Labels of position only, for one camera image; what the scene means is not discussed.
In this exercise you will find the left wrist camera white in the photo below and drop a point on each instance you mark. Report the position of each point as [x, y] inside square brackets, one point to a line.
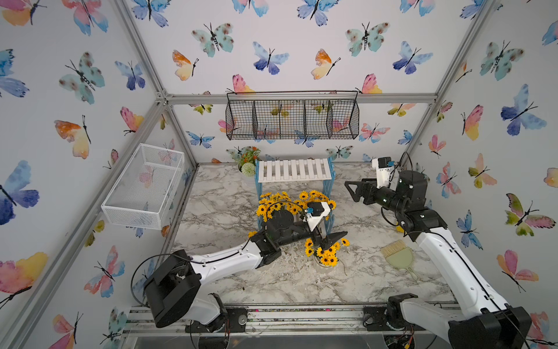
[315, 213]

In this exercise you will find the white mesh wall basket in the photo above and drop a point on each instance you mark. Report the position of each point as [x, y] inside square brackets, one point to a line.
[141, 196]

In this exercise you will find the black wire wall basket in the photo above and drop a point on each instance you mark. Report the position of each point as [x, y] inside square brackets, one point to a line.
[271, 116]

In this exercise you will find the green hand brush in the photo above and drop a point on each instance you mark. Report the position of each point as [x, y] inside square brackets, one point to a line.
[400, 256]

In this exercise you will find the red green flower pot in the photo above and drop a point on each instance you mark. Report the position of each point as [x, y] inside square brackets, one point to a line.
[247, 162]

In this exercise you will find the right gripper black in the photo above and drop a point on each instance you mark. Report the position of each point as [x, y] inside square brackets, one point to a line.
[362, 192]

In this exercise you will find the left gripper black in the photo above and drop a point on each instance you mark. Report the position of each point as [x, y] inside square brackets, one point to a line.
[325, 239]

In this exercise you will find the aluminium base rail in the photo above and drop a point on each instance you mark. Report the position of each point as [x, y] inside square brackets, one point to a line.
[260, 320]

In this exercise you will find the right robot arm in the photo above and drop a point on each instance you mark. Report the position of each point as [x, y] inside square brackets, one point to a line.
[485, 319]

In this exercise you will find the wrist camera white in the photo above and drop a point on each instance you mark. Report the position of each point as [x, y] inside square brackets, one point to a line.
[383, 167]
[315, 213]

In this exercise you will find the blue white slatted shelf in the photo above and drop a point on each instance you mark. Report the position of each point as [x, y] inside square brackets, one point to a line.
[294, 171]

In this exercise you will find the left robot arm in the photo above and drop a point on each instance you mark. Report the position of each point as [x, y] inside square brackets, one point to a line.
[174, 290]

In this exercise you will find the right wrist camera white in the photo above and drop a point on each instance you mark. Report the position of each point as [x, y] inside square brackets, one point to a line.
[383, 167]

